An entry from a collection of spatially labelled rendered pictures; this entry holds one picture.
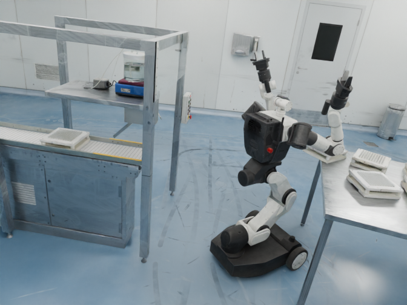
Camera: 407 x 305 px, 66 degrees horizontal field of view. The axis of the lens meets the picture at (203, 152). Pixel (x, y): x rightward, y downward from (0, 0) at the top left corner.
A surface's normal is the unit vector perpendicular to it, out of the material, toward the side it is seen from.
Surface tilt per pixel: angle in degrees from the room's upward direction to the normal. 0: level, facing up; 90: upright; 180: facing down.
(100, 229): 90
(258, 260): 0
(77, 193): 90
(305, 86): 90
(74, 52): 89
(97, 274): 0
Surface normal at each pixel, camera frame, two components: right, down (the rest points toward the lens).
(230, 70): -0.01, 0.42
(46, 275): 0.11, -0.90
